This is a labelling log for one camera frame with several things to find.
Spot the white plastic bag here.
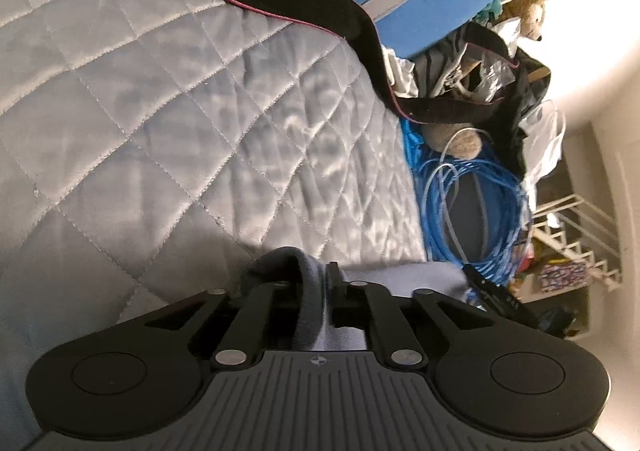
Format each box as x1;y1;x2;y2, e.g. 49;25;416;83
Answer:
520;101;567;187

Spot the white wire rack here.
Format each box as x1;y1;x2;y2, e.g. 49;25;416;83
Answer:
530;194;626;292

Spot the brown teddy bear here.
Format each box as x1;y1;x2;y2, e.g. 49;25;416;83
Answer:
500;0;551;42

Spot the zebra striped cloth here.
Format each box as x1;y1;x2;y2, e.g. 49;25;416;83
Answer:
415;26;481;97

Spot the black bag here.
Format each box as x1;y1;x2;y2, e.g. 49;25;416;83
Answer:
465;24;553;177

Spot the blue cable coil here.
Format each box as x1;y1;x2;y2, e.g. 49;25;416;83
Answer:
402;121;531;277

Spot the grey-blue hoodie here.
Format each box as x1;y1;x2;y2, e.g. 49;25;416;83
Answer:
235;247;473;353

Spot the quilted grey bed cover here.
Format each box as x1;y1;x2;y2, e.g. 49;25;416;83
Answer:
0;0;428;432

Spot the black device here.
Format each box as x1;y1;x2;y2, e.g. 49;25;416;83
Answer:
462;263;540;328

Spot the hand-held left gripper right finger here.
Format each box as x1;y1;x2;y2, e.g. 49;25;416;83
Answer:
325;261;496;372

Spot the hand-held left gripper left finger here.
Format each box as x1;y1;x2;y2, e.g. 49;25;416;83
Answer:
142;281;297;372

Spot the black strap with red edge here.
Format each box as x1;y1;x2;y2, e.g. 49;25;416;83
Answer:
10;0;521;127

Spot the beige plush toy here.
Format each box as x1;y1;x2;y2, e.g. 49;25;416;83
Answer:
422;121;483;158

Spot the patterned box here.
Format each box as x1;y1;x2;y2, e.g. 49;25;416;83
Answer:
539;262;590;291

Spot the clear plastic bag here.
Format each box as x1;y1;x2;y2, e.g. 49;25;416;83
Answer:
470;45;517;103

